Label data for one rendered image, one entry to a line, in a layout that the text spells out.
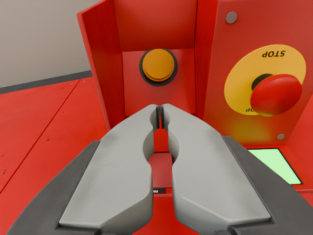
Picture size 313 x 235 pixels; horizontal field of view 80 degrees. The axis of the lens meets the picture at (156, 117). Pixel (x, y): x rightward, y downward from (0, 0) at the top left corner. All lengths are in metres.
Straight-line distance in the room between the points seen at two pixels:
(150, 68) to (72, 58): 0.88
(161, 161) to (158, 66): 0.11
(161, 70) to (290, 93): 0.13
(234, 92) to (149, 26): 0.12
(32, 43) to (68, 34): 0.19
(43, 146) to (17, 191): 0.14
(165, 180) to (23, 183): 0.43
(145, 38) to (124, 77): 0.05
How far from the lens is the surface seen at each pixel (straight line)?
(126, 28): 0.24
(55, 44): 1.09
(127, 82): 0.24
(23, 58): 1.20
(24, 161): 0.64
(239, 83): 0.19
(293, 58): 0.21
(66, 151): 0.57
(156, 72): 0.23
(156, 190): 0.20
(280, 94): 0.18
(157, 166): 0.21
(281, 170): 0.24
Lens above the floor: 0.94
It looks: 52 degrees down
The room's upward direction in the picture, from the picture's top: 180 degrees clockwise
